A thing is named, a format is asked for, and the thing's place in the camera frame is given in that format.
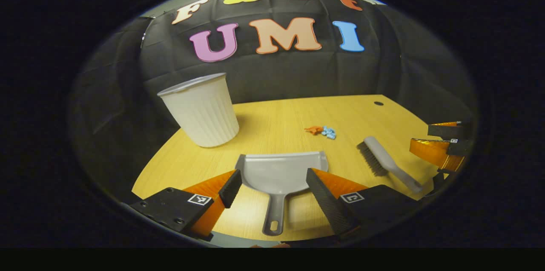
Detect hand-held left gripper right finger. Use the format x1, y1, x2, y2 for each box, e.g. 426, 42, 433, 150
306, 168, 420, 242

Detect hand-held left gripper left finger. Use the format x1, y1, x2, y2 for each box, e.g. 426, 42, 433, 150
130, 170, 242, 242

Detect small grey broom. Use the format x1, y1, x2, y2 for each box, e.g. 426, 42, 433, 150
356, 136, 423, 193

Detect grey plastic dustpan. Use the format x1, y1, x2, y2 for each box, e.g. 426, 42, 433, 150
235, 151, 329, 236

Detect white ribbed garbage bin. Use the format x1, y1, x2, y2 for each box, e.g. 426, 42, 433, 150
157, 72, 240, 148

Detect wooden desktop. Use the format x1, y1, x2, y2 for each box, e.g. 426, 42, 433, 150
131, 94, 458, 242

